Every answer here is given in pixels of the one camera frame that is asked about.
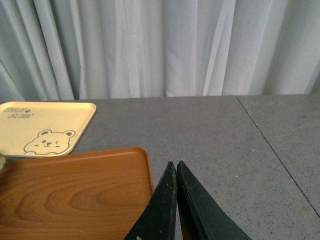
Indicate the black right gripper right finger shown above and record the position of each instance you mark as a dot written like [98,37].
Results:
[201,218]

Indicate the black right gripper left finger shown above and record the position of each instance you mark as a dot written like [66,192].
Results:
[158,220]

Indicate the brown wooden tray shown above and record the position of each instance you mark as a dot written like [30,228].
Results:
[88,196]

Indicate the yellow bear tray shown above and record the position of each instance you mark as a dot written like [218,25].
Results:
[42,129]

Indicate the grey curtain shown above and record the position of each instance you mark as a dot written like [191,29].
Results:
[53,50]

